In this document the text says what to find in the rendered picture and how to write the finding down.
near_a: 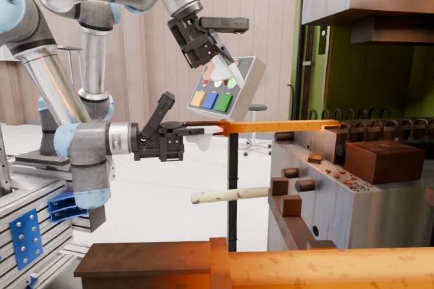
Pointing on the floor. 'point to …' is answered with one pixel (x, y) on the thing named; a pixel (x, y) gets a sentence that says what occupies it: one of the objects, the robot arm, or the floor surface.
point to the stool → (255, 132)
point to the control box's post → (231, 189)
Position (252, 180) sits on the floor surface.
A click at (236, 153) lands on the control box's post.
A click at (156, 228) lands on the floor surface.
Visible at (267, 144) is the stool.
